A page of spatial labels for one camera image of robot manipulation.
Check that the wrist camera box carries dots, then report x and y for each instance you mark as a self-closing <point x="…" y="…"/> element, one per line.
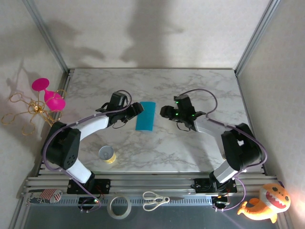
<point x="183" y="102"/>
<point x="118" y="99"/>

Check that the orange shark plush toy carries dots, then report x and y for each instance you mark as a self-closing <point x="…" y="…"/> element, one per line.
<point x="271" y="202"/>

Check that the tin can with yellow label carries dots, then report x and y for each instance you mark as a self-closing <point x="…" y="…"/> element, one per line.
<point x="106" y="154"/>

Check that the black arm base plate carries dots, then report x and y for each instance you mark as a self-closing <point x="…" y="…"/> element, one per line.
<point x="202" y="187"/>
<point x="102" y="186"/>

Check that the pink plastic wine glass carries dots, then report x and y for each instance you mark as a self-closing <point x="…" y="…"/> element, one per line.
<point x="53" y="101"/>

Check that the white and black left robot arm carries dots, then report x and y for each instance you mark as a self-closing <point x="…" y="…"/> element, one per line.
<point x="64" y="148"/>

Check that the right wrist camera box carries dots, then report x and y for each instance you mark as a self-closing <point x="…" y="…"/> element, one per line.
<point x="183" y="102"/>

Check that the flag print pouch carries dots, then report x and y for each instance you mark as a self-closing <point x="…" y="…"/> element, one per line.
<point x="46" y="195"/>

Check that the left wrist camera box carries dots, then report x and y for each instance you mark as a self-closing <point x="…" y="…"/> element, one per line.
<point x="118" y="99"/>

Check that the aluminium side rail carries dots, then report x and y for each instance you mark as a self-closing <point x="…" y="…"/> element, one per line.
<point x="65" y="81"/>
<point x="244" y="100"/>

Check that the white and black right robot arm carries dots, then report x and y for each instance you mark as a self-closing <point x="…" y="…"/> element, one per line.
<point x="243" y="148"/>

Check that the blue paper sheet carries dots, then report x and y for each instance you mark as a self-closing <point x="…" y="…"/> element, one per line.
<point x="145" y="119"/>

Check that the aluminium mounting rail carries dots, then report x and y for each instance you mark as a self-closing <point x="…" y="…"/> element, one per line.
<point x="152" y="184"/>

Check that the clear tape roll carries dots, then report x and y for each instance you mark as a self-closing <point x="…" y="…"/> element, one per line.
<point x="109" y="211"/>

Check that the black controller box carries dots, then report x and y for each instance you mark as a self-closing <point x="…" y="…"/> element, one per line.
<point x="221" y="201"/>
<point x="85" y="201"/>

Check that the aluminium frame post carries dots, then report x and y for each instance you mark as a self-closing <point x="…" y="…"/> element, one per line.
<point x="257" y="35"/>
<point x="47" y="35"/>

